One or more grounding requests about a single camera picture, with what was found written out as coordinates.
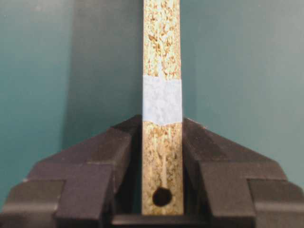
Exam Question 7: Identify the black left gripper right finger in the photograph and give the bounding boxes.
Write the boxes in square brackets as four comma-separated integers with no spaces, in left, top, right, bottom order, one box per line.
[182,118,304,228]

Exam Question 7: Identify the white particle board panel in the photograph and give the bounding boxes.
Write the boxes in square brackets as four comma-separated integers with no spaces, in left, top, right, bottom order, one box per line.
[142,0,184,215]

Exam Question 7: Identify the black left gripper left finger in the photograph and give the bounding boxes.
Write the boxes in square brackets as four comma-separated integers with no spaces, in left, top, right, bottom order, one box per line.
[0,115,142,228]

